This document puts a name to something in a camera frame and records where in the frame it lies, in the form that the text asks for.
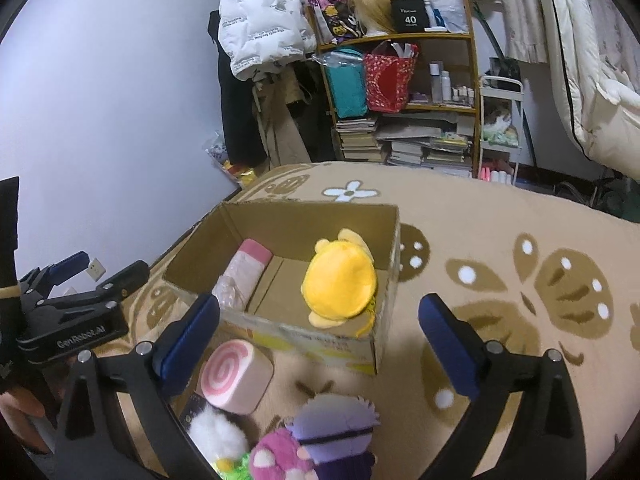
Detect pink swirl roll plush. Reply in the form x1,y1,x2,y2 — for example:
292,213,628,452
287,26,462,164
200,339,275,415

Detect black box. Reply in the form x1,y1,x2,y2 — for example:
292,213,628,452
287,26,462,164
391,0,431,32

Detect white hanging cloth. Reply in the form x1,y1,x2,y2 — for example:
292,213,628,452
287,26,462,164
492,0,551,63

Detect beige hanging cloth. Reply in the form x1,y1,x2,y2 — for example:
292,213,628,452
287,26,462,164
252,67,312,168

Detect white fluffy plush toy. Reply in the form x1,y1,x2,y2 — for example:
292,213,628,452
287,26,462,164
189,402,251,473

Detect green fluffy toy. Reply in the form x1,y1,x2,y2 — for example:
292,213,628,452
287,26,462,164
215,452,257,480

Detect purple-haired plush doll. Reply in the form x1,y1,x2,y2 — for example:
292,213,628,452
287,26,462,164
290,394,381,480

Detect cardboard box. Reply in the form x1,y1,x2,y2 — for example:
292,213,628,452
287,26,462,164
162,201,401,376

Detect red patterned bag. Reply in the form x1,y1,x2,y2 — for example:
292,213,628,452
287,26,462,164
363,42,418,113

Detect pile of colourful packets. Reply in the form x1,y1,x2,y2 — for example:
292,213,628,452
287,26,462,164
204,132,258,181

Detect person's left hand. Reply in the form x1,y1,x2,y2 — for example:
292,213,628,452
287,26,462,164
0,392,51,456

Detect small black device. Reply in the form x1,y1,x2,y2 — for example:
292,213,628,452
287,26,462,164
179,394,207,432

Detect stack of books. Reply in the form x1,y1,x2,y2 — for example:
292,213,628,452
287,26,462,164
334,112,476,176

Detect beige printed blanket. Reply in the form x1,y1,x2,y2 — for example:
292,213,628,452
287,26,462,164
100,162,640,480

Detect blonde wig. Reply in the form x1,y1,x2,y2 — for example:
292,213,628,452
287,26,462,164
348,0,398,37

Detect row of cosmetic bottles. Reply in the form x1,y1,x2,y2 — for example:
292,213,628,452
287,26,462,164
429,61,476,107

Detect wooden shelf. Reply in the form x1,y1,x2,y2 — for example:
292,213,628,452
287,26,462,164
312,0,482,178

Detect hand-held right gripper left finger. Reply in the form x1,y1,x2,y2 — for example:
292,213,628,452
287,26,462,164
50,292,222,480

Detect white trolley cart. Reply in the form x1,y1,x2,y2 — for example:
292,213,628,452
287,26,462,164
477,75,526,184

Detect white quilt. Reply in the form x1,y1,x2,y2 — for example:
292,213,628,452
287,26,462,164
540,0,640,181

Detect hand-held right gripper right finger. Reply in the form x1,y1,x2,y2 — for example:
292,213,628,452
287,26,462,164
418,293,587,480

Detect black pink patterned bag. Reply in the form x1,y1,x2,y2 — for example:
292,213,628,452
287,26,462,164
306,0,363,45

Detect teal bag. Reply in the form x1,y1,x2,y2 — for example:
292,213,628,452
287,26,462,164
325,49,368,120

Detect pink paw plush toy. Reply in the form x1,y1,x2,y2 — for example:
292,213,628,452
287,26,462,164
248,427,318,480

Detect white puffer jacket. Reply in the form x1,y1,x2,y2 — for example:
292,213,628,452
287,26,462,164
217,0,317,81

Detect yellow plush toy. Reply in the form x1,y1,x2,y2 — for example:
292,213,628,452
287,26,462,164
300,228,379,333

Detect dark hanging coats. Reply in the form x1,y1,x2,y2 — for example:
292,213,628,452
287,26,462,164
207,10,281,168

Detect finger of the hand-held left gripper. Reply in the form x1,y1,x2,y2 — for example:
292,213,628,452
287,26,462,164
19,251,91,307
47,260,151,312

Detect pink carton-shaped plush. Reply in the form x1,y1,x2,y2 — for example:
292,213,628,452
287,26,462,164
211,239,274,311

